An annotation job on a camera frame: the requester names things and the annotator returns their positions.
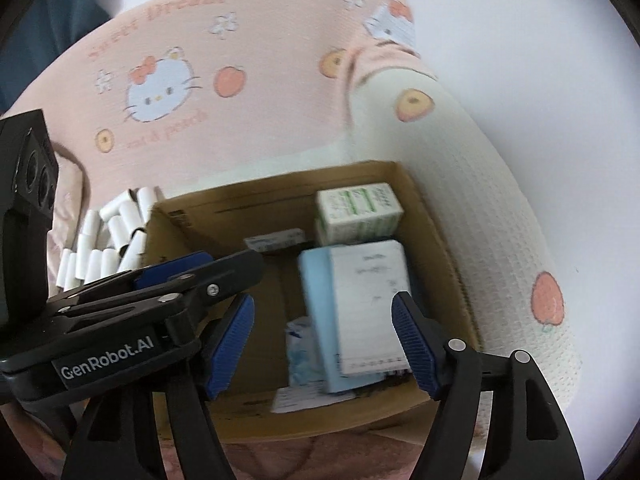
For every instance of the flattened white tube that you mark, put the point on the flattened white tube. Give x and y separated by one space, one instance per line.
109 262

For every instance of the blue white plastic pouch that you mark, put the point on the blue white plastic pouch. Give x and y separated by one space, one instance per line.
304 364

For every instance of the long white nested tube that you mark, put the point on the long white nested tube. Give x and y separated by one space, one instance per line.
86 240

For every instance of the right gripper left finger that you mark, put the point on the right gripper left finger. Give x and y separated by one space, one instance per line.
117 436

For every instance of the white tube top horizontal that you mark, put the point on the white tube top horizontal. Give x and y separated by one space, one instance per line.
146 198

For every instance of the green white carton box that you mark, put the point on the green white carton box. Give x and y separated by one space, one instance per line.
356 214

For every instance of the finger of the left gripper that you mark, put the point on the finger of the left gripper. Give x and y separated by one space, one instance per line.
219 280
165 269

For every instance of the white tube under box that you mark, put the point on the white tube under box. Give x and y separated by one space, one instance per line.
119 233

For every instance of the white paper box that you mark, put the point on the white paper box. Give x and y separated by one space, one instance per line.
366 278

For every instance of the brown cardboard box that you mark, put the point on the brown cardboard box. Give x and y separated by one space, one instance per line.
219 221

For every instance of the white paper label sheet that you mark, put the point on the white paper label sheet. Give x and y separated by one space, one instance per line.
302 398

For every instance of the white shipping label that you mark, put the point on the white shipping label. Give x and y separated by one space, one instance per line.
272 242

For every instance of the light blue flat box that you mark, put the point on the light blue flat box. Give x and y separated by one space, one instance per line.
315 268

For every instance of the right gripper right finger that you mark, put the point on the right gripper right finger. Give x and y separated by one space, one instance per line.
528 436

